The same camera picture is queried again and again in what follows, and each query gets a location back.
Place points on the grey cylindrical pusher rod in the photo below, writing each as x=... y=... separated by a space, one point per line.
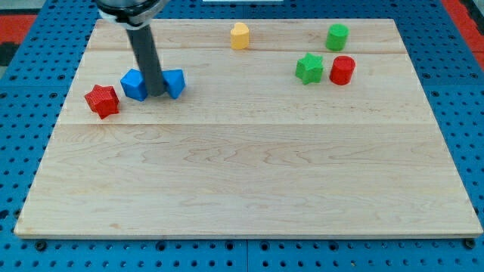
x=145 y=51

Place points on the yellow heart block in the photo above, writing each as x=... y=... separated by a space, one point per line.
x=240 y=36

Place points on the red cylinder block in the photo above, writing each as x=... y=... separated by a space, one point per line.
x=342 y=70

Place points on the green cylinder block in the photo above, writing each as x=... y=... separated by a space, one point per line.
x=336 y=37

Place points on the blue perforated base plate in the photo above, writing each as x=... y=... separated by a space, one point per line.
x=36 y=83

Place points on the light wooden board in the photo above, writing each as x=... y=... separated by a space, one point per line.
x=248 y=151

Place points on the blue cube block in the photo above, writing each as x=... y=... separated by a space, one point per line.
x=133 y=85

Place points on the black robot arm flange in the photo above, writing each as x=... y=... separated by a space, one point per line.
x=130 y=14

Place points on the blue triangle block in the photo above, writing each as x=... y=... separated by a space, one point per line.
x=174 y=81

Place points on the green star block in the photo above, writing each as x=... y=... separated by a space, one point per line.
x=309 y=69

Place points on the red star block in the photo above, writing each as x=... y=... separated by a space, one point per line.
x=103 y=100

